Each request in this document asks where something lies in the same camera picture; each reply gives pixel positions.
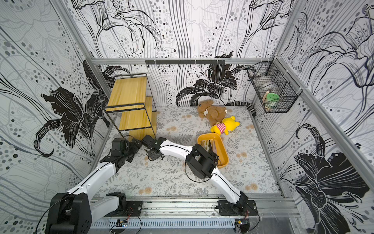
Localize black scissors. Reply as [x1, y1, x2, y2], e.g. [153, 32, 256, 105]
[201, 140, 216, 153]

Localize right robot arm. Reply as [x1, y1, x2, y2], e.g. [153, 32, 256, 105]
[142, 135, 248, 215]

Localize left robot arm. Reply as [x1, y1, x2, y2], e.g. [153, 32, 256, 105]
[45, 138, 142, 234]

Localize orange storage box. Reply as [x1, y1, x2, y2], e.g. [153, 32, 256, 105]
[197, 133, 229, 169]

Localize wooden two-tier shelf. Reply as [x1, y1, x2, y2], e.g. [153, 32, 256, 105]
[104, 73, 157, 140]

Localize brown teddy bear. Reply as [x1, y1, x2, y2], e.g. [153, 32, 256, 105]
[197, 100, 227, 126]

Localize small circuit board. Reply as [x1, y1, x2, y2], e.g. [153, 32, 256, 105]
[115, 219, 128, 228]

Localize yellow plush toy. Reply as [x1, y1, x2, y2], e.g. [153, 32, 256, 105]
[210, 116, 240, 135]

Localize striped plush tail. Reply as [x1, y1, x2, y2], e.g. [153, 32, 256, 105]
[226, 101, 257, 117]

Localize green lidded container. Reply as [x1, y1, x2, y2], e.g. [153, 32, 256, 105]
[265, 93, 280, 110]

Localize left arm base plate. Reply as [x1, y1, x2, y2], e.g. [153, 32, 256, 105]
[106, 192, 143, 216]

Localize white cable duct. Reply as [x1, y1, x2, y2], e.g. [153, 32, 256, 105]
[91, 218, 236, 230]

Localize black wall rail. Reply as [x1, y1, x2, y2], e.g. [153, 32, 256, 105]
[145, 59, 226, 65]

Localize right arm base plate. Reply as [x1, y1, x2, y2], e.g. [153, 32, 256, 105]
[215, 200, 258, 216]

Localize black wire basket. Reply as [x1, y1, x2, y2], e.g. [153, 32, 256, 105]
[247, 59, 299, 114]

